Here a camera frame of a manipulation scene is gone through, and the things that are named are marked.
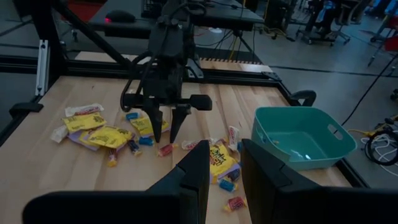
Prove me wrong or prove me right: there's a white cable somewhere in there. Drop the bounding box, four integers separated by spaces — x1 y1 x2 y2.
359 136 398 179

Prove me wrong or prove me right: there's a yellow cable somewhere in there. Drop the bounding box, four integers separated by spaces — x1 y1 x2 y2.
347 114 398 138

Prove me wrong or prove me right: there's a black tripod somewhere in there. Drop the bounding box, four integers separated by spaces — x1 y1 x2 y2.
213 29 259 63

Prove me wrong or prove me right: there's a red panel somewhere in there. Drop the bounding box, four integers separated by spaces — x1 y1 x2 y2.
67 0 109 23

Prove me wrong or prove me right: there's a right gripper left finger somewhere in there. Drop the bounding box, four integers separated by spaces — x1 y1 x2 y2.
22 139 211 224

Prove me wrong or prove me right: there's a black arc clamp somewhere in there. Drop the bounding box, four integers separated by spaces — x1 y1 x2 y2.
288 89 318 108

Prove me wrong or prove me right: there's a red candy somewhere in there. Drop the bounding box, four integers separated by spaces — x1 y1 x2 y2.
156 142 178 158
106 147 119 168
223 195 249 213

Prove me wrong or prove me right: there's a silver frame bracket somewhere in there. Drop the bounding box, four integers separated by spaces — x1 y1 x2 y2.
34 39 51 97

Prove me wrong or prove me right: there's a long black cable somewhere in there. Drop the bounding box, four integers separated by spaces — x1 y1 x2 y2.
333 52 398 134

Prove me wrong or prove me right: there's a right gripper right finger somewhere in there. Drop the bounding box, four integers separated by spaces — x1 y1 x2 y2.
241 138 398 224

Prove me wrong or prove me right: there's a yellow Sour Patch candy pack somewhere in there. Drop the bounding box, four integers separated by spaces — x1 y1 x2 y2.
129 116 171 139
61 111 108 134
209 142 242 185
67 129 101 152
88 125 137 150

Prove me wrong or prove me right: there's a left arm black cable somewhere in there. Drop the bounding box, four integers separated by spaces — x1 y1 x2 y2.
119 49 156 113

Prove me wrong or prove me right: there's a black computer mouse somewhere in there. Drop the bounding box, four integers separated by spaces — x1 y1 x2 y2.
104 9 137 24

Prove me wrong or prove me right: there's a red plastic crate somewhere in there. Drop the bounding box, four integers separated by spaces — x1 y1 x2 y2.
384 35 398 53

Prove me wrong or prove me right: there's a light teal plastic bin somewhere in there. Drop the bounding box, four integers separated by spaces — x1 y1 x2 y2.
250 106 358 171

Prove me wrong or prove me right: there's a black office chair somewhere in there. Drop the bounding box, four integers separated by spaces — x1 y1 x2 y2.
294 0 353 47

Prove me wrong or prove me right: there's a dark desk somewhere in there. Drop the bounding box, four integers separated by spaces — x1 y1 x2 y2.
88 0 266 40

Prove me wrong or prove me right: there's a black cable coil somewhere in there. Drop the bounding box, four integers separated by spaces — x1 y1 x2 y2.
364 128 398 166

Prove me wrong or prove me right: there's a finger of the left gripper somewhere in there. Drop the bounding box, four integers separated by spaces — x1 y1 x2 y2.
169 105 192 144
142 104 164 144

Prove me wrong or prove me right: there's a black table clamp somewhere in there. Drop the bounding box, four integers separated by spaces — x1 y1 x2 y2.
8 101 45 119

